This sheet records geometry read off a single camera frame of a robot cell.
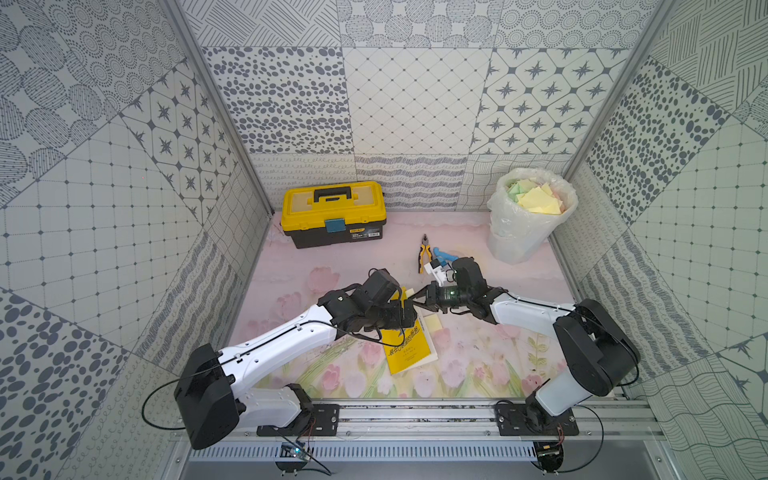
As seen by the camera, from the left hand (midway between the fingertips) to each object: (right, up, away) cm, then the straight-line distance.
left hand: (405, 309), depth 77 cm
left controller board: (-27, -34, -7) cm, 44 cm away
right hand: (+2, 0, +7) cm, 7 cm away
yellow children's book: (+2, -12, +5) cm, 13 cm away
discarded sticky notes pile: (+39, +31, +10) cm, 51 cm away
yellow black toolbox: (-26, +27, +22) cm, 43 cm away
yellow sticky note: (+9, -7, +10) cm, 15 cm away
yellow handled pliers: (+7, +11, +28) cm, 31 cm away
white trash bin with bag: (+34, +20, +11) cm, 41 cm away
